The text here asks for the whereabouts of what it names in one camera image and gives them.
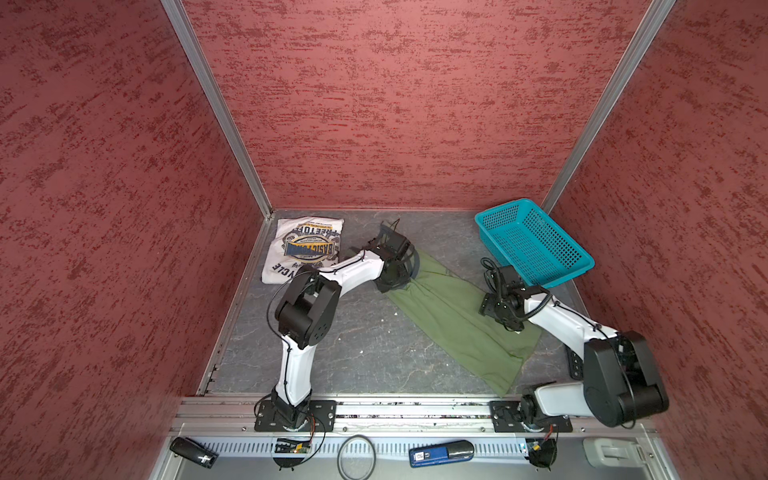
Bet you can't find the right corner aluminium post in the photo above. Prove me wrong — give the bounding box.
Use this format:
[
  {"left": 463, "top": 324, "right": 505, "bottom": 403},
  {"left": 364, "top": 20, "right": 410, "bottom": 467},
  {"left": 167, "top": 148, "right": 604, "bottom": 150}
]
[{"left": 541, "top": 0, "right": 676, "bottom": 213}]

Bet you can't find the black cable loop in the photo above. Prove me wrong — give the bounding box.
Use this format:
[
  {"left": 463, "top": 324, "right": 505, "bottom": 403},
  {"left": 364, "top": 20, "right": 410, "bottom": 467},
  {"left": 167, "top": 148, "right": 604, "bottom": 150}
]
[{"left": 335, "top": 434, "right": 377, "bottom": 480}]

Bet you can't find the left circuit board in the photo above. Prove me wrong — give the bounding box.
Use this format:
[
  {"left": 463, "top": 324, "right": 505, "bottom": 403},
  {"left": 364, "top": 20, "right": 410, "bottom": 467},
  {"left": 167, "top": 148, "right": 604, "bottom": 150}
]
[{"left": 272, "top": 438, "right": 314, "bottom": 470}]

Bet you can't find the teal plastic basket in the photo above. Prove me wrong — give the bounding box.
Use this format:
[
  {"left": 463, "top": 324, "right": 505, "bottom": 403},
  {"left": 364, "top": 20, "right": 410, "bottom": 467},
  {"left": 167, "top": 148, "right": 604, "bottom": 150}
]
[{"left": 475, "top": 199, "right": 595, "bottom": 288}]

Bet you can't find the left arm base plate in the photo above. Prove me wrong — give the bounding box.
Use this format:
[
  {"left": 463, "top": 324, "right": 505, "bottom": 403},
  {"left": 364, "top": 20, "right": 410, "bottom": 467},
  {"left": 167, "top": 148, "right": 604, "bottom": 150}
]
[{"left": 254, "top": 398, "right": 337, "bottom": 433}]

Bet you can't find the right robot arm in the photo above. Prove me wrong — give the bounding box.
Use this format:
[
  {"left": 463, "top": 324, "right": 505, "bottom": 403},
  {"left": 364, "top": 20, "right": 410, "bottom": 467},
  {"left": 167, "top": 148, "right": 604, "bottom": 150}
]
[{"left": 479, "top": 285, "right": 669, "bottom": 432}]

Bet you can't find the aluminium rail frame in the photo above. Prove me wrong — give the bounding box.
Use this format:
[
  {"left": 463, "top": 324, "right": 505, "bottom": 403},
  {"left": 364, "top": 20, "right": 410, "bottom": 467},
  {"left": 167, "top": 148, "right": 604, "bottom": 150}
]
[{"left": 167, "top": 395, "right": 678, "bottom": 479}]

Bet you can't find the right circuit board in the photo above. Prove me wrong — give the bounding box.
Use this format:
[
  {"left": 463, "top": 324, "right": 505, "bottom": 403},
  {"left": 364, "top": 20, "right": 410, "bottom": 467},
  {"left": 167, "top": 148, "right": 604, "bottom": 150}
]
[{"left": 527, "top": 438, "right": 558, "bottom": 470}]

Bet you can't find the grey white device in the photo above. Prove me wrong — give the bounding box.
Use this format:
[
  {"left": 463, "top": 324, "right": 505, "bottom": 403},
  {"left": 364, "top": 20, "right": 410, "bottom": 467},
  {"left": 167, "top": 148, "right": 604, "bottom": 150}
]
[{"left": 583, "top": 437, "right": 646, "bottom": 468}]

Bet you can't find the white tank top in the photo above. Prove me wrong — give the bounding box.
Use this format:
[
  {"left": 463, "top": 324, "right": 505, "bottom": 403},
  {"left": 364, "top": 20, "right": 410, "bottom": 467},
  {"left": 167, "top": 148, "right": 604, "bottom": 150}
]
[{"left": 261, "top": 216, "right": 344, "bottom": 285}]

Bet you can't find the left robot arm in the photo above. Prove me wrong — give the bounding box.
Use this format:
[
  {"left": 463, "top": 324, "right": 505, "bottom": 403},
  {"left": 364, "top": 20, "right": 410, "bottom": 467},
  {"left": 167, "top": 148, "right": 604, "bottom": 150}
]
[{"left": 270, "top": 246, "right": 420, "bottom": 431}]

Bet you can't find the circuit board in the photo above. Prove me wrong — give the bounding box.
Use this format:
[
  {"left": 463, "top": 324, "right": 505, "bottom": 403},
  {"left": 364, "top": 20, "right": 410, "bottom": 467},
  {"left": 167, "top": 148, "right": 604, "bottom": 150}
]
[
  {"left": 272, "top": 438, "right": 314, "bottom": 470},
  {"left": 527, "top": 438, "right": 558, "bottom": 470}
]

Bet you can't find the left corner aluminium post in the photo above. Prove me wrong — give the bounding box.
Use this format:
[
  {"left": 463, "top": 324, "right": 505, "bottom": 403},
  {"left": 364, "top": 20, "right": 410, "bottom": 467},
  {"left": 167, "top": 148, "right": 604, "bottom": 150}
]
[{"left": 161, "top": 0, "right": 274, "bottom": 219}]

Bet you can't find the blue black device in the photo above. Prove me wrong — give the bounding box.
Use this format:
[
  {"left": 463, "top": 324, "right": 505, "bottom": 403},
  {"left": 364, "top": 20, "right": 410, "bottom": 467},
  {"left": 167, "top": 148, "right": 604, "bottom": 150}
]
[{"left": 408, "top": 440, "right": 475, "bottom": 468}]

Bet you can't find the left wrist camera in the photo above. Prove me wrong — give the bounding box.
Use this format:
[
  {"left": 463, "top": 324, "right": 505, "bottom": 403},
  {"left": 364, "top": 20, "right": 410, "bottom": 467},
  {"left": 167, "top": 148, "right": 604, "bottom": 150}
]
[{"left": 367, "top": 224, "right": 411, "bottom": 261}]

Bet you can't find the black box device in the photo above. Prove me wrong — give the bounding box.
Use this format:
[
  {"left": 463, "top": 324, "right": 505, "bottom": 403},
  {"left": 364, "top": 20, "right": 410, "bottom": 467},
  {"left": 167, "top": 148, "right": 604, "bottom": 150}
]
[{"left": 169, "top": 436, "right": 219, "bottom": 469}]

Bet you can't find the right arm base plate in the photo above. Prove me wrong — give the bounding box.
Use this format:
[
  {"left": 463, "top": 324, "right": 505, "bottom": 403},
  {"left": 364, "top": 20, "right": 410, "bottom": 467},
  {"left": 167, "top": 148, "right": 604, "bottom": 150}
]
[{"left": 489, "top": 401, "right": 573, "bottom": 434}]

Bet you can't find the green tank top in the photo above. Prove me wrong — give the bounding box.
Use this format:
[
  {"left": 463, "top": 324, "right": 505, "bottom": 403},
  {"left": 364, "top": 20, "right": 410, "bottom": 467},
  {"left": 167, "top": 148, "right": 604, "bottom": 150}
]
[{"left": 387, "top": 252, "right": 543, "bottom": 397}]

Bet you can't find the corner aluminium post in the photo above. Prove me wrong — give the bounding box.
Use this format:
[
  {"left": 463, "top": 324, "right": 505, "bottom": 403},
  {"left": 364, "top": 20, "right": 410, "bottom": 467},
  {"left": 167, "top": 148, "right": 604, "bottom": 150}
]
[
  {"left": 161, "top": 0, "right": 274, "bottom": 219},
  {"left": 541, "top": 0, "right": 676, "bottom": 213}
]

